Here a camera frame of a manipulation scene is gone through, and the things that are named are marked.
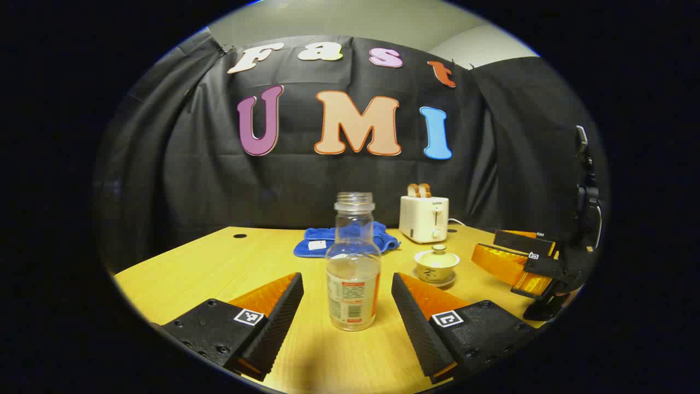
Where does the cream ceramic saucer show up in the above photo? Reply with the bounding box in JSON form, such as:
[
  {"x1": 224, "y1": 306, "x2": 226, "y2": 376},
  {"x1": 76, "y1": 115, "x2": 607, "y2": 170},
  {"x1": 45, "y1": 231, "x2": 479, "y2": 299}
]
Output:
[{"x1": 417, "y1": 272, "x2": 457, "y2": 288}]

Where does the blue towel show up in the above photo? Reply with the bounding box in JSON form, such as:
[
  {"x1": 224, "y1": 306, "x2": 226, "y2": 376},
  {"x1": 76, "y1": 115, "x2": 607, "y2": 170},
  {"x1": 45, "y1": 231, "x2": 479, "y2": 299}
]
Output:
[{"x1": 293, "y1": 221, "x2": 401, "y2": 259}]

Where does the clear plastic water bottle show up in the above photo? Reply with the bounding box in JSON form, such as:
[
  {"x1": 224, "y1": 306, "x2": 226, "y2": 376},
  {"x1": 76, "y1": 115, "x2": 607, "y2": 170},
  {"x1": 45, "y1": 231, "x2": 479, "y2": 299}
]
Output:
[{"x1": 325, "y1": 192, "x2": 382, "y2": 332}]

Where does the white toaster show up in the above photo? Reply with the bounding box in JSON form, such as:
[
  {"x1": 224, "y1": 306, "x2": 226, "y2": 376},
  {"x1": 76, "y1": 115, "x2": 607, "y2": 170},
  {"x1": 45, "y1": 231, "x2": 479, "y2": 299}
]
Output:
[{"x1": 399, "y1": 195, "x2": 450, "y2": 244}]

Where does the cream ceramic teacup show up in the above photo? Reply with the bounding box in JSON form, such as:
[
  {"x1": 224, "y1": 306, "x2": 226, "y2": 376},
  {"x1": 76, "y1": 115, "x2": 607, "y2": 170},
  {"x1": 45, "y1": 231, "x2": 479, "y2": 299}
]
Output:
[{"x1": 416, "y1": 262, "x2": 460, "y2": 284}]

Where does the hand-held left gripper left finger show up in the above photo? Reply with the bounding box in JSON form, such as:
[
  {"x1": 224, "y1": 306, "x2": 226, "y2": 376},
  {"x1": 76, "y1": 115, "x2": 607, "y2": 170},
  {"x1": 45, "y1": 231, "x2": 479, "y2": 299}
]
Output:
[{"x1": 159, "y1": 272, "x2": 305, "y2": 382}]

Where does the black backdrop cloth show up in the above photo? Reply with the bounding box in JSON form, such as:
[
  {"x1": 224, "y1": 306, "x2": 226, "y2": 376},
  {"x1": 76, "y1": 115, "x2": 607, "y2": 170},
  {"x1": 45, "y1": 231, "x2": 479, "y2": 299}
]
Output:
[{"x1": 93, "y1": 27, "x2": 608, "y2": 274}]

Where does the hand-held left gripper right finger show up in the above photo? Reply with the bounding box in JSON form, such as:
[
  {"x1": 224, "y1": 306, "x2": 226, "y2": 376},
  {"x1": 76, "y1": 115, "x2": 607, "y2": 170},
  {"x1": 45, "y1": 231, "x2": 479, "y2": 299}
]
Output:
[{"x1": 391, "y1": 272, "x2": 539, "y2": 385}]

